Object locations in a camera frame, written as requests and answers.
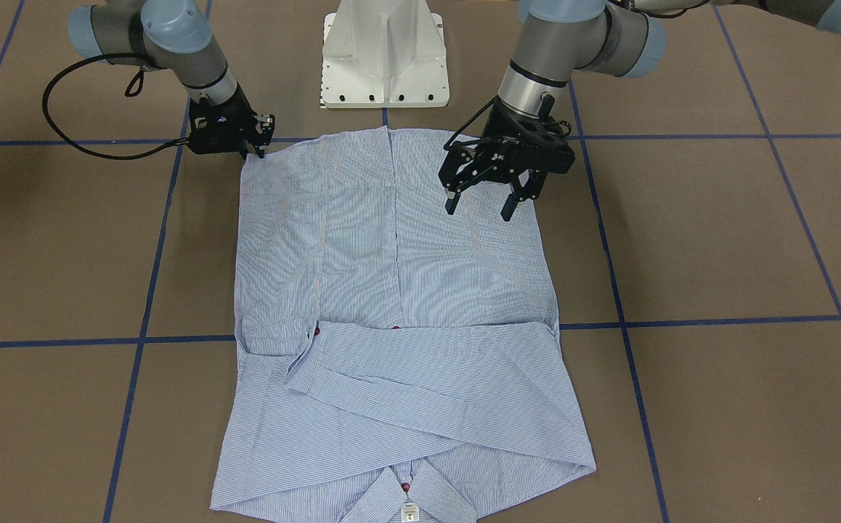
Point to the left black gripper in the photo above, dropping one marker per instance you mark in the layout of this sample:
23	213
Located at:
484	163

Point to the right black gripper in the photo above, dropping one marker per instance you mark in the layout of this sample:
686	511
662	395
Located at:
240	120

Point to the light blue striped shirt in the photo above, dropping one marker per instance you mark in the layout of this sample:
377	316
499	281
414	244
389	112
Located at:
394	363

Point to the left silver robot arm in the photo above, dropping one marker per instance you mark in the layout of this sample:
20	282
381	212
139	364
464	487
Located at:
623	39

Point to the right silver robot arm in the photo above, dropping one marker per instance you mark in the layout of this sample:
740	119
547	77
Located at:
176	36

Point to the white camera stand pillar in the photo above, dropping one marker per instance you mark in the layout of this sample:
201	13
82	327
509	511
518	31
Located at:
384	54

